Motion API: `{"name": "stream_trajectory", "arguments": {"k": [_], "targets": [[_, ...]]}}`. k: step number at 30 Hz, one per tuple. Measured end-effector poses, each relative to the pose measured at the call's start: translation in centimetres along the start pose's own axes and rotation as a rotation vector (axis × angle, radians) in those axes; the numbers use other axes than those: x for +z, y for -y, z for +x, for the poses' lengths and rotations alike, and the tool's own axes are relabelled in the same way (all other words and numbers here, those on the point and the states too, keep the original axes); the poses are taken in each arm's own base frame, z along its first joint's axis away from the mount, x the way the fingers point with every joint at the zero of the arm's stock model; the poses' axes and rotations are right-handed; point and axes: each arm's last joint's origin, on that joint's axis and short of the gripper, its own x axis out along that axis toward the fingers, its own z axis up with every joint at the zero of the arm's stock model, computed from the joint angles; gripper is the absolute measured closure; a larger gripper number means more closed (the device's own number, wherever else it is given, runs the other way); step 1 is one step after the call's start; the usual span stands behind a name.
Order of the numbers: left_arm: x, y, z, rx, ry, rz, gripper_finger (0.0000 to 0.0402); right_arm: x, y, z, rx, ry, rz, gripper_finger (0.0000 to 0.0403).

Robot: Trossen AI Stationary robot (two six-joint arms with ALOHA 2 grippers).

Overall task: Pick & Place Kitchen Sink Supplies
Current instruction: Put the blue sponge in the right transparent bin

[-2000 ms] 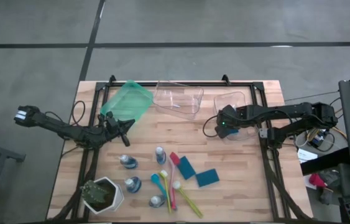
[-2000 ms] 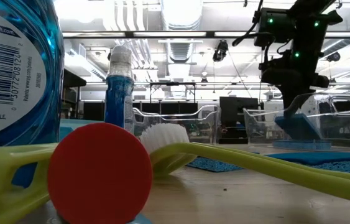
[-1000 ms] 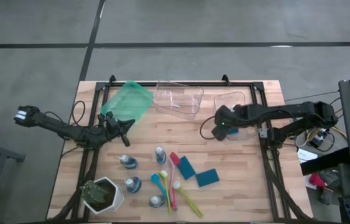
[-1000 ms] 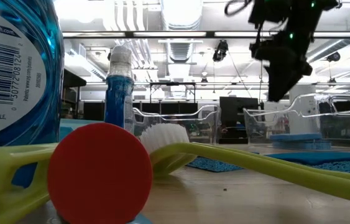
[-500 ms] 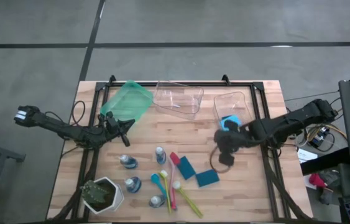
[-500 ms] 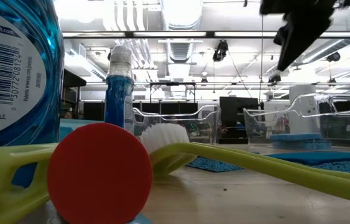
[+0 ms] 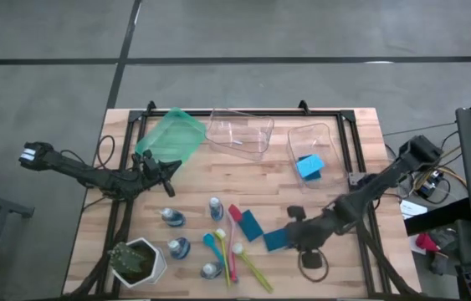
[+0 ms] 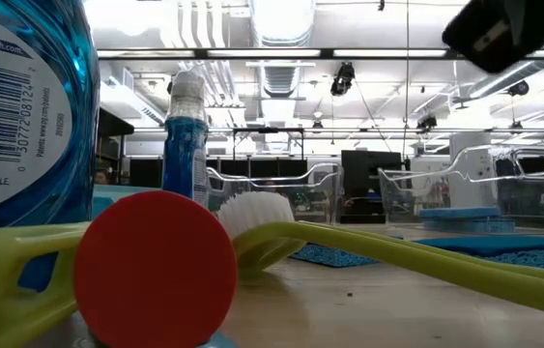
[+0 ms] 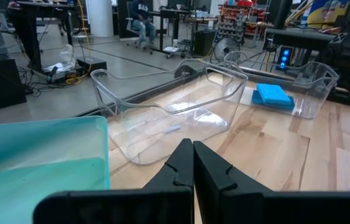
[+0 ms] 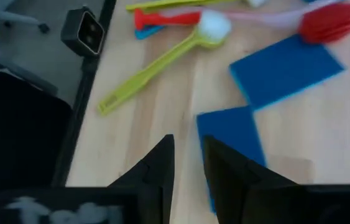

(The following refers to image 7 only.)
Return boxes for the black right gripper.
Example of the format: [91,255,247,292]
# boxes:
[284,205,336,269]

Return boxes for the blue dish soap bottle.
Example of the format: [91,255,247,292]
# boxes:
[208,196,225,222]
[199,261,225,281]
[160,207,187,228]
[167,236,192,261]

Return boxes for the blue electronics box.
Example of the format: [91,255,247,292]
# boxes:
[420,171,446,198]

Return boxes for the white paper sheet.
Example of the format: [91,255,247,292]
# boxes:
[399,199,429,221]

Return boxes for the white hexagonal plant pot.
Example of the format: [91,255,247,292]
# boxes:
[110,237,169,290]

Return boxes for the clear plastic bin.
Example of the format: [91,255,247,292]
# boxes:
[204,107,276,163]
[287,122,349,194]

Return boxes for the grey cloth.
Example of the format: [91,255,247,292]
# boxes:
[427,227,460,277]

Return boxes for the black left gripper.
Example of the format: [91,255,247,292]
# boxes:
[133,150,182,199]

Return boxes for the yellow-green dish brush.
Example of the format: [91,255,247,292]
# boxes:
[213,227,232,288]
[231,242,275,294]

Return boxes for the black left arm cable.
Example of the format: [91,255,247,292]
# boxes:
[95,134,116,171]

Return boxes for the red dish brush pink handle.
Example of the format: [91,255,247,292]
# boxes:
[227,203,244,284]

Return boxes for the green translucent plastic bin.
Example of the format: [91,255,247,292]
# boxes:
[134,106,207,166]

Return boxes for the red object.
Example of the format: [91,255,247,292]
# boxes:
[414,232,441,253]

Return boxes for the black metal table frame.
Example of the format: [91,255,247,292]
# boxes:
[62,99,422,301]

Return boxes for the thin grey floor cable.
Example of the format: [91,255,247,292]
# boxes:
[382,121,458,137]

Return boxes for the black bar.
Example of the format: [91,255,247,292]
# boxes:
[403,196,471,237]

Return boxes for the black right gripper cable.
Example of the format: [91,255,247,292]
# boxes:
[297,248,331,283]

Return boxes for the green cactus plant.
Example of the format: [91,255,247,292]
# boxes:
[107,241,149,276]

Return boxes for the blue dish brush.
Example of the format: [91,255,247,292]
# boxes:
[202,232,226,271]

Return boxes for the blue cellulose sponge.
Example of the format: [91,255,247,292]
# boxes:
[295,153,326,179]
[238,208,265,243]
[303,166,325,182]
[262,227,293,253]

